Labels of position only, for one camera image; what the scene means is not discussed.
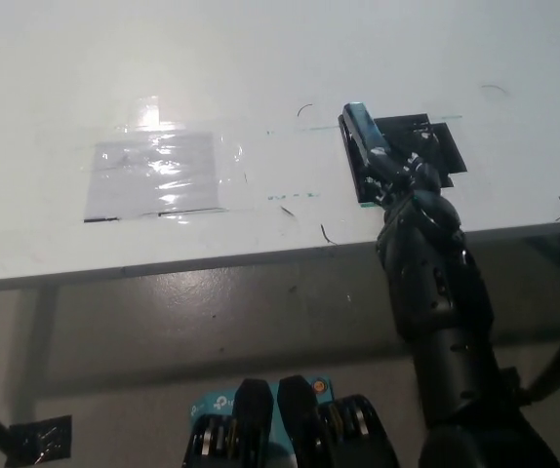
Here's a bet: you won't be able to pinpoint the black teal robot torso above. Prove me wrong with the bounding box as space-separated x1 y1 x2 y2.
180 373 398 468

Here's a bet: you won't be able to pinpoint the clear plastic sheet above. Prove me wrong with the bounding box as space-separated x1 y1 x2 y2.
83 130 220 224

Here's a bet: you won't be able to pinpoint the clear plastic tape film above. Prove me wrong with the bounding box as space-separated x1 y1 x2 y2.
72 95 252 228

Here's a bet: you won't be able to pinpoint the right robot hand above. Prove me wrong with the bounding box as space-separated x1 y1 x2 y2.
364 144 497 345

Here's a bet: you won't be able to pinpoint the black desktop stapler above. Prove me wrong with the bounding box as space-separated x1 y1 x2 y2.
337 100 393 209

